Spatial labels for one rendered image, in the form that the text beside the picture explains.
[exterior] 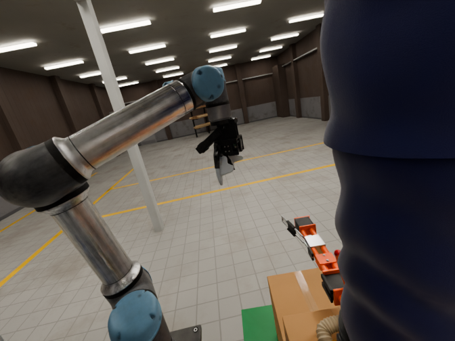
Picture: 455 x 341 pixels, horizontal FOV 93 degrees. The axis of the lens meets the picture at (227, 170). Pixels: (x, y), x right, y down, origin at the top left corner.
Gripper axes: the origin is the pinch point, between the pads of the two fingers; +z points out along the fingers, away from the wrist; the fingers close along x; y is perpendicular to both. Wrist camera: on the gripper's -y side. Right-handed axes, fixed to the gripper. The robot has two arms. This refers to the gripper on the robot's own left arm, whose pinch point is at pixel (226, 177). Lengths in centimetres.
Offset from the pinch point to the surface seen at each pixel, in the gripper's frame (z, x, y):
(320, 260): 35.1, 1.5, 28.6
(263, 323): 144, 51, -16
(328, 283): 34.0, -9.9, 30.1
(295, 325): 50, -13, 19
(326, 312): 50, -7, 29
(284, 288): 90, 37, 7
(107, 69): -92, 170, -196
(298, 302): 90, 29, 15
